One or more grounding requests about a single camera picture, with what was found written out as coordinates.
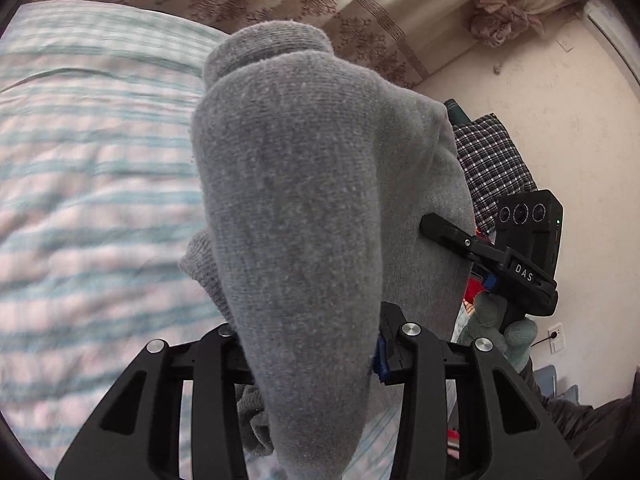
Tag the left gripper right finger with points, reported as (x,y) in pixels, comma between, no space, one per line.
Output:
(505,431)

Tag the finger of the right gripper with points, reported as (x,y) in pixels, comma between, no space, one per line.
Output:
(490,282)
(464,245)

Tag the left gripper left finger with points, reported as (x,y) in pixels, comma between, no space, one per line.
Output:
(134,431)

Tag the grey sweatpants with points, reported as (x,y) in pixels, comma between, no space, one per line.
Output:
(316,173)

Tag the grey gloved right hand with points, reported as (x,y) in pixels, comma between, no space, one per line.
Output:
(513,342)

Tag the colourful floral quilt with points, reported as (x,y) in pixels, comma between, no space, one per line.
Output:
(462,309)

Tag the dark checked pillow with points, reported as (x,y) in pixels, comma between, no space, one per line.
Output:
(493,167)

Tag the dark green pillow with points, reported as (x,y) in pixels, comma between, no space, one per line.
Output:
(456,114)

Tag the curtain tie-back tassel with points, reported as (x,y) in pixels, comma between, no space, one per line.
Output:
(495,22)

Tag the plaid bed sheet mattress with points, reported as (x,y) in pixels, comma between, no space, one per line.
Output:
(99,198)

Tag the white wall socket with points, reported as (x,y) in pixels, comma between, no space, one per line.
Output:
(556,338)

